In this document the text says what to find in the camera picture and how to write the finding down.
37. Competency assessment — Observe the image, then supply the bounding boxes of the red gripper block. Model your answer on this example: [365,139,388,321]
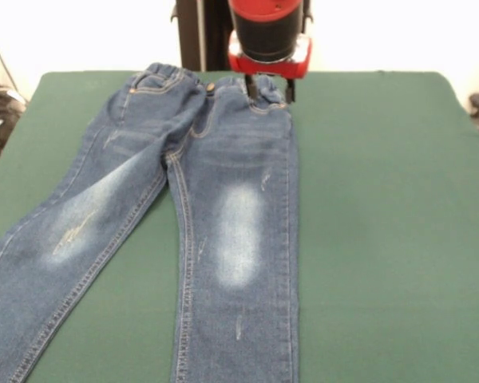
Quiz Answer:
[228,32,315,105]

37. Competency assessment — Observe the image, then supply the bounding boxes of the blue denim jeans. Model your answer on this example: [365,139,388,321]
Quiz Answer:
[0,61,303,383]

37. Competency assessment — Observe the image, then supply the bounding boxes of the dark green table cloth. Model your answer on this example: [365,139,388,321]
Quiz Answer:
[0,69,479,383]

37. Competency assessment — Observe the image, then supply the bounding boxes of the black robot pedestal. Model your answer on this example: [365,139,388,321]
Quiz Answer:
[170,0,315,72]

